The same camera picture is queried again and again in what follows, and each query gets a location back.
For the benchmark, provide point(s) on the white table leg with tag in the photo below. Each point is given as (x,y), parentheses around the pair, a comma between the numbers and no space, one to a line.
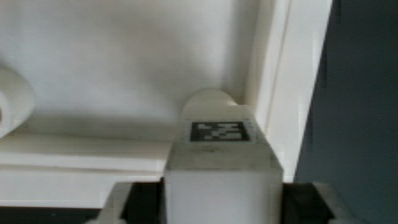
(223,175)

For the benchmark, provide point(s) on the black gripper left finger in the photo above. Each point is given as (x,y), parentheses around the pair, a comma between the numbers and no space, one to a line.
(134,205)

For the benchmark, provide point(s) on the white square table top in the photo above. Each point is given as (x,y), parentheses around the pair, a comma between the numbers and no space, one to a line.
(105,60)

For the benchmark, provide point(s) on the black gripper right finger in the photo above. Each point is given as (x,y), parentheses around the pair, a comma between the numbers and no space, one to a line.
(313,205)

